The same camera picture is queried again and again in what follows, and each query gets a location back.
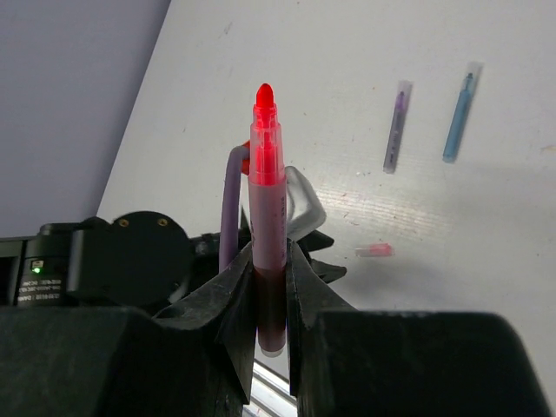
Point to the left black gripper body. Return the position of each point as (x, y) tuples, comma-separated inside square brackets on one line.
[(141, 259)]

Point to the red pen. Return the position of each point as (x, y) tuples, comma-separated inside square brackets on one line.
[(267, 199)]

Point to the blue pen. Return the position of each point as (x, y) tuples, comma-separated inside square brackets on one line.
[(461, 111)]

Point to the red pen cap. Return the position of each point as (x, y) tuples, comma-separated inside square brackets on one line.
[(375, 250)]

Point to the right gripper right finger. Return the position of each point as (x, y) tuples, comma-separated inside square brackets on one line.
[(349, 362)]

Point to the aluminium rail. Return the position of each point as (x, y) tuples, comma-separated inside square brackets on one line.
[(270, 395)]

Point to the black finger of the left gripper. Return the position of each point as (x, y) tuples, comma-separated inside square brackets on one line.
[(316, 241)]

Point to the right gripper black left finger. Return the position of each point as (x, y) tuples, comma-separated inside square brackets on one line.
[(195, 358)]

